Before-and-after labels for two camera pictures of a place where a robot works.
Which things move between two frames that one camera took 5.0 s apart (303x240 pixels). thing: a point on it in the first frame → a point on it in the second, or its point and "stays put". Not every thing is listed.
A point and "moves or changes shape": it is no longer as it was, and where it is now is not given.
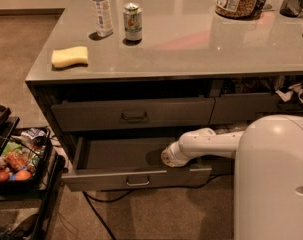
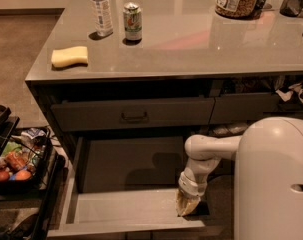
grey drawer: (112, 162) moves or changes shape
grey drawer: (240, 108) stays put
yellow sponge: (69, 58) stays put
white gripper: (171, 154) → (190, 188)
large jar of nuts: (238, 1) stays put
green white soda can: (132, 21) stays put
